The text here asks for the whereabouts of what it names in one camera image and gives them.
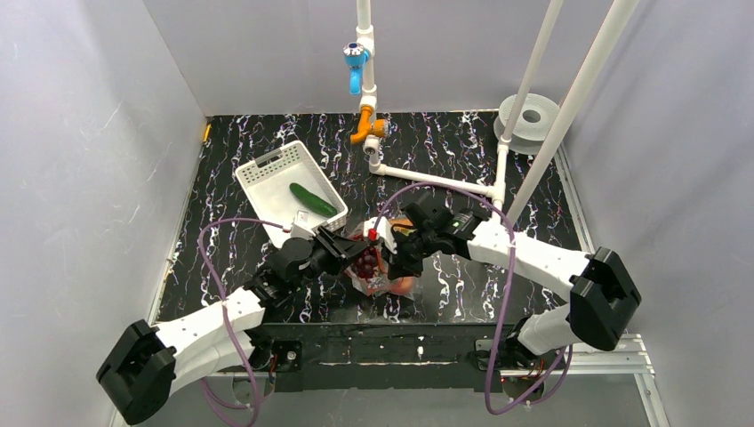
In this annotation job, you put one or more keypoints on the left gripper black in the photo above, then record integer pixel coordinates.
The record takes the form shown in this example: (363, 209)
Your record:
(336, 249)

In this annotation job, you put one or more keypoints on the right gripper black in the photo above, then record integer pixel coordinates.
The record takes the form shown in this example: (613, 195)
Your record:
(409, 247)

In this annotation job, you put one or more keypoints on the clear zip top bag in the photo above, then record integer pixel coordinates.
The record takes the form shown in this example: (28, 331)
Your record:
(380, 284)

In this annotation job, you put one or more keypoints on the fake green cucumber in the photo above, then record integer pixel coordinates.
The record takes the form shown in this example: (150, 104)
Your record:
(311, 201)

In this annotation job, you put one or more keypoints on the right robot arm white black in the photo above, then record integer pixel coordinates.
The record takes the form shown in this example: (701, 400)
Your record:
(599, 295)

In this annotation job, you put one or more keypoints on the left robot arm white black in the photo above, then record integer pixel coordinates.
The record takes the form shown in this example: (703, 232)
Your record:
(149, 363)

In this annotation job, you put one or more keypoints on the fake red apple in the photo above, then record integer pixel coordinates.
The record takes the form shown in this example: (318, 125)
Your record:
(401, 286)

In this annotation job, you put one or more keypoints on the fake purple grapes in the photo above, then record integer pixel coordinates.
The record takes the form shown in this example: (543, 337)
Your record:
(368, 264)

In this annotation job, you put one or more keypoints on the white perforated plastic basket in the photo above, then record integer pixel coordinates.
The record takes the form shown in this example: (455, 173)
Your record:
(265, 181)

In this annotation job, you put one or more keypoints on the orange faucet valve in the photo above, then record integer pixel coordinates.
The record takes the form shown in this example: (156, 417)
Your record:
(367, 127)

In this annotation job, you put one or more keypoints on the blue faucet valve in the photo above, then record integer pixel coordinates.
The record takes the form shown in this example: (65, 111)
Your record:
(356, 56)

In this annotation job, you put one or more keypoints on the white filament spool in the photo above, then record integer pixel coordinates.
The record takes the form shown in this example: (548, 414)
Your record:
(536, 118)

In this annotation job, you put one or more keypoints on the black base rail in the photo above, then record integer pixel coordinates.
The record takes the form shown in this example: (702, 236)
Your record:
(371, 356)

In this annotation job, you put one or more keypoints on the yellow pencil at wall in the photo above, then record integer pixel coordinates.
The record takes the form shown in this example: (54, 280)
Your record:
(206, 134)

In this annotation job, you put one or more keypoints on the white PVC pipe frame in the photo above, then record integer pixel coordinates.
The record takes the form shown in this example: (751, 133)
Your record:
(460, 149)

